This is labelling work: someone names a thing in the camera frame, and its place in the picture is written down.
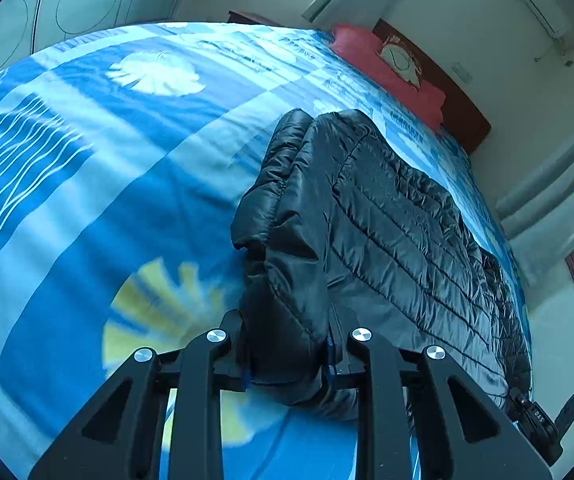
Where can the bed with blue patterned sheet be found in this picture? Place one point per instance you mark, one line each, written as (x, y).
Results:
(92, 185)

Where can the black quilted puffer jacket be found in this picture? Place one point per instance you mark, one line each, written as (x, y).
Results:
(367, 235)

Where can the red pillow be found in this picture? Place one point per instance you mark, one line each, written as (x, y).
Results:
(352, 42)

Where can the white wall outlet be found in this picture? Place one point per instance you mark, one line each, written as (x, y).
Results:
(460, 70)

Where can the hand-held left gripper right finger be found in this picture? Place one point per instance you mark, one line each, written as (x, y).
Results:
(339, 360)

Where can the white wardrobe with circle pattern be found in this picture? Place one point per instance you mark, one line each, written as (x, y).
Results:
(82, 5)

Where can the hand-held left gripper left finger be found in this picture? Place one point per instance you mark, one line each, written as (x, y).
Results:
(232, 355)

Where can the dark wooden headboard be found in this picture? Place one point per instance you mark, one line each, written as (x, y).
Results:
(467, 120)

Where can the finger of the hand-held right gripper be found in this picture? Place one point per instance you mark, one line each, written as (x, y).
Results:
(572, 407)

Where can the dark wooden nightstand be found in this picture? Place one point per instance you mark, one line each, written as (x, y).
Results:
(252, 16)

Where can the cream printed cushion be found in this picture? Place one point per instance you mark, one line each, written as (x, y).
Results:
(399, 62)

